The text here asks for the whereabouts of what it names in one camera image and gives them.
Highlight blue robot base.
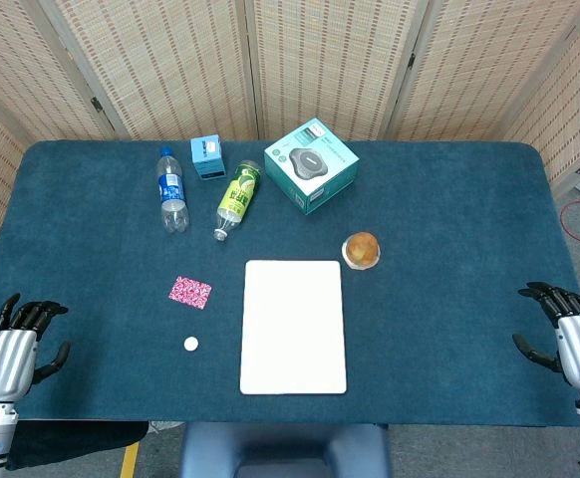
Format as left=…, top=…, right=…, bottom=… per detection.
left=178, top=421, right=394, bottom=478

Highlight teal speaker product box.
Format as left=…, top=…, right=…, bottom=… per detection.
left=263, top=117, right=361, bottom=217

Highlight white rectangular board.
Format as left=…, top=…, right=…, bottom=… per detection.
left=239, top=259, right=348, bottom=396

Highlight dark blue table mat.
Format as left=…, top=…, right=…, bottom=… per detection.
left=0, top=139, right=580, bottom=428

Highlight blue label water bottle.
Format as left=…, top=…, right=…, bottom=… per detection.
left=155, top=146, right=190, bottom=234

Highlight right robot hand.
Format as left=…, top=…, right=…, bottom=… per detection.
left=511, top=281, right=580, bottom=392

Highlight small light blue box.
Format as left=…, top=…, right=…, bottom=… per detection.
left=189, top=134, right=228, bottom=182

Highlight green label drink bottle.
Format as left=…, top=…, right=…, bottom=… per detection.
left=212, top=159, right=263, bottom=243

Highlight wrapped brown bun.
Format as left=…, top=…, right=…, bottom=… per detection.
left=341, top=231, right=383, bottom=272

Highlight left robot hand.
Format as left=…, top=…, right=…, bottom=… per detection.
left=0, top=292, right=72, bottom=403

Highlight pink patterned packet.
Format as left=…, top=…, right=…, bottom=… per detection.
left=167, top=275, right=213, bottom=311

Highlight yellow floor tape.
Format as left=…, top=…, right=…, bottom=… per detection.
left=119, top=442, right=142, bottom=478

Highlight bamboo folding screen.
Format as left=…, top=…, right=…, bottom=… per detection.
left=0, top=0, right=580, bottom=265

